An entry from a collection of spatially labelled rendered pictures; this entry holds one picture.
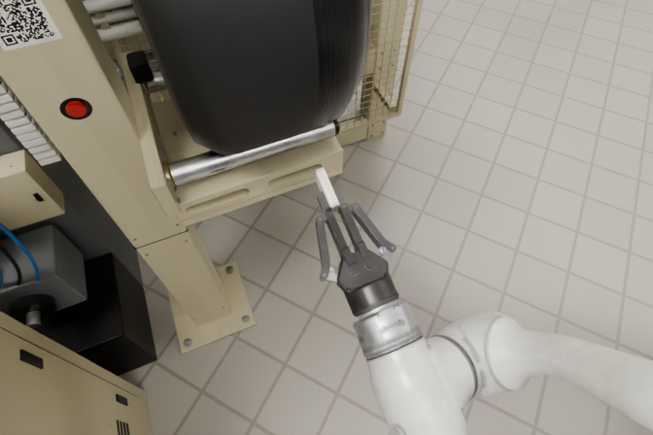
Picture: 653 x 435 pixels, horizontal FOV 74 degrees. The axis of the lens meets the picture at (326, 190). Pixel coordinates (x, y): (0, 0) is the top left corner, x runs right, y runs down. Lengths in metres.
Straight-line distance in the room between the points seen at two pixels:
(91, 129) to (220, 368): 1.02
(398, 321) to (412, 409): 0.11
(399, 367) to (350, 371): 0.97
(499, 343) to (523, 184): 1.46
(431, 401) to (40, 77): 0.71
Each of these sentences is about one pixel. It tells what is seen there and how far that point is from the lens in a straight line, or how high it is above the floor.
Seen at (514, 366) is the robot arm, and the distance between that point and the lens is 0.70.
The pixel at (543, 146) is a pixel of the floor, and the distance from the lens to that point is 2.30.
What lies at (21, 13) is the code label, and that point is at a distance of 0.72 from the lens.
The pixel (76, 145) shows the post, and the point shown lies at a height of 0.99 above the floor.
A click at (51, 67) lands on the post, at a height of 1.14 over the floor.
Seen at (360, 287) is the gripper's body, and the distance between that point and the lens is 0.64.
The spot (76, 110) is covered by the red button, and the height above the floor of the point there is 1.06.
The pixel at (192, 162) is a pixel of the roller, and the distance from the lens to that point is 0.85.
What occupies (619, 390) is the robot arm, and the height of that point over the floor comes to 1.12.
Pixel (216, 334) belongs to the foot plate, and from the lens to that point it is 1.66.
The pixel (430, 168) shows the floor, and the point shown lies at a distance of 2.03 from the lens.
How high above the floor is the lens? 1.56
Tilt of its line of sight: 55 degrees down
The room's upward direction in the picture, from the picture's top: straight up
